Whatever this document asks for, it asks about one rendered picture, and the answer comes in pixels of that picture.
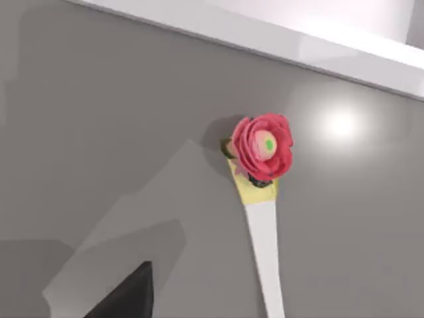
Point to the white and yellow vase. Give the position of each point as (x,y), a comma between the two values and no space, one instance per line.
(263,238)

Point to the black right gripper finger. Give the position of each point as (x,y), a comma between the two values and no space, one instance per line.
(132,295)

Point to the red rose flower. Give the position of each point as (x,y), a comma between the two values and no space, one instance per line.
(261,145)

